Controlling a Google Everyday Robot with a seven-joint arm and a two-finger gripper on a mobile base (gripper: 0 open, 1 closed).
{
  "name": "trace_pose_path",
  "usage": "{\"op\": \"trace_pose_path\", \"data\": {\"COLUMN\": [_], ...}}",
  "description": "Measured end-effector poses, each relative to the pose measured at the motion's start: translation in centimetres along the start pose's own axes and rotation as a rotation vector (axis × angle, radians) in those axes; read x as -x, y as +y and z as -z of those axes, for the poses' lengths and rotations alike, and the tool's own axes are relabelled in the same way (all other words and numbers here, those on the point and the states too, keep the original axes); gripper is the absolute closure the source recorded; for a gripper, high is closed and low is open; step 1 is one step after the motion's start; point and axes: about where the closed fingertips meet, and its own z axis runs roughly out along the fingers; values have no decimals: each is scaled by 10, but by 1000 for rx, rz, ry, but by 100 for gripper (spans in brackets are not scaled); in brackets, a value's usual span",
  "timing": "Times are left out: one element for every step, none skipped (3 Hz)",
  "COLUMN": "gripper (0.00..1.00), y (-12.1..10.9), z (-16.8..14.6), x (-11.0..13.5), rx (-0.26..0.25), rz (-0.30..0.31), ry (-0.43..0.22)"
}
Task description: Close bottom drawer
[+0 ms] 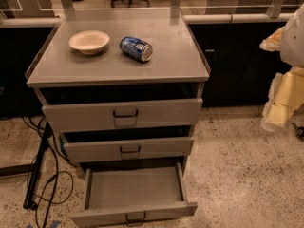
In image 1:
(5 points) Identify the black floor cable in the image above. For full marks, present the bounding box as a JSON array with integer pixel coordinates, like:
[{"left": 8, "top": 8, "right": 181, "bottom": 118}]
[{"left": 20, "top": 115, "right": 74, "bottom": 228}]

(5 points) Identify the grey drawer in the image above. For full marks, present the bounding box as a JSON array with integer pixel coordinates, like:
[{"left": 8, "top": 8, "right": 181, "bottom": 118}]
[
  {"left": 42, "top": 89, "right": 202, "bottom": 133},
  {"left": 71, "top": 158, "right": 198, "bottom": 228},
  {"left": 60, "top": 127, "right": 194, "bottom": 162}
]

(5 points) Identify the black metal stand bar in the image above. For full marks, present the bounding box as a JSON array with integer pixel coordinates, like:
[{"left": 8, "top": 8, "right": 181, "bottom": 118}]
[{"left": 23, "top": 123, "right": 52, "bottom": 210}]

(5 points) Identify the grey top drawer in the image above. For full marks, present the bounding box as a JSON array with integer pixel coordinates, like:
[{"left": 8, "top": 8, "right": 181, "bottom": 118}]
[{"left": 42, "top": 89, "right": 202, "bottom": 133}]

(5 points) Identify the grey middle drawer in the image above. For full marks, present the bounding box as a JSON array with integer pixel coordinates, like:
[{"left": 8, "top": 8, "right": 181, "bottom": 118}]
[{"left": 60, "top": 127, "right": 194, "bottom": 162}]

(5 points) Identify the blue soda can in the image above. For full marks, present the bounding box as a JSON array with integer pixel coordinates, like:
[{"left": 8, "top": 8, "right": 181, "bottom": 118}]
[{"left": 120, "top": 36, "right": 153, "bottom": 63}]

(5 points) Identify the grey drawer cabinet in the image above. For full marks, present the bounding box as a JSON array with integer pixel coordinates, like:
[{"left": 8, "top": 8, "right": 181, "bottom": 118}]
[{"left": 28, "top": 8, "right": 210, "bottom": 173}]

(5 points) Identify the white paper bowl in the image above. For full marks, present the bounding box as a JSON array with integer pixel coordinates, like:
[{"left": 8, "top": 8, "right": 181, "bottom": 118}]
[{"left": 68, "top": 30, "right": 109, "bottom": 55}]

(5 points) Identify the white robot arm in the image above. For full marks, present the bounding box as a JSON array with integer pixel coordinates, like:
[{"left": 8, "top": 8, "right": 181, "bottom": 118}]
[{"left": 259, "top": 5, "right": 304, "bottom": 131}]

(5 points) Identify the grey bottom drawer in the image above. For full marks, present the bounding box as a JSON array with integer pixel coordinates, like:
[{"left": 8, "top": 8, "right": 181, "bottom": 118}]
[{"left": 71, "top": 158, "right": 198, "bottom": 228}]

